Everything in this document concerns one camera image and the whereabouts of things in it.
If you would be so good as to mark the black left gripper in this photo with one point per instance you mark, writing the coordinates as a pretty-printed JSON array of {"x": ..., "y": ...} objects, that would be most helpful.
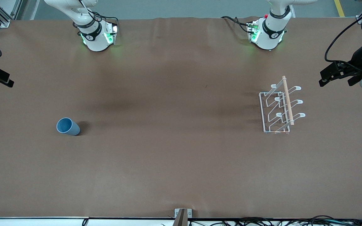
[{"x": 356, "y": 60}]

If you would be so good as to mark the blue plastic cup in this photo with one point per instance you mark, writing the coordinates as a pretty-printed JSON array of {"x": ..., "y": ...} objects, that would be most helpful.
[{"x": 71, "y": 128}]

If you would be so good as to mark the grey arm base connector box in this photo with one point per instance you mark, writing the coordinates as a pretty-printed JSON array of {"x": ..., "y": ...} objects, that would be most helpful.
[
  {"x": 252, "y": 29},
  {"x": 113, "y": 31}
]

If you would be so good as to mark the brown table cover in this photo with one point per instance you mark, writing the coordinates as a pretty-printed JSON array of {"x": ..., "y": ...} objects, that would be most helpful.
[{"x": 168, "y": 157}]

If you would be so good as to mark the grey metal mount bracket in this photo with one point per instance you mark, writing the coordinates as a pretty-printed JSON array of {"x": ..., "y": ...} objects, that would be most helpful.
[{"x": 189, "y": 213}]

